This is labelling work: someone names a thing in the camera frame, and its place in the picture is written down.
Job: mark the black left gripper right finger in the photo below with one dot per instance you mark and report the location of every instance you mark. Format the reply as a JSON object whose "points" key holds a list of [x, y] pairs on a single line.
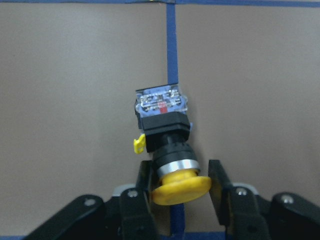
{"points": [[248, 216]]}

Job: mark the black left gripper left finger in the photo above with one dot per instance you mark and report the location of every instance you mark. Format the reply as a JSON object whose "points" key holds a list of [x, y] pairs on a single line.
{"points": [[125, 216]]}

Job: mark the yellow push button switch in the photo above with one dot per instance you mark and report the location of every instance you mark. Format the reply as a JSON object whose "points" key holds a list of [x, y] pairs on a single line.
{"points": [[164, 133]]}

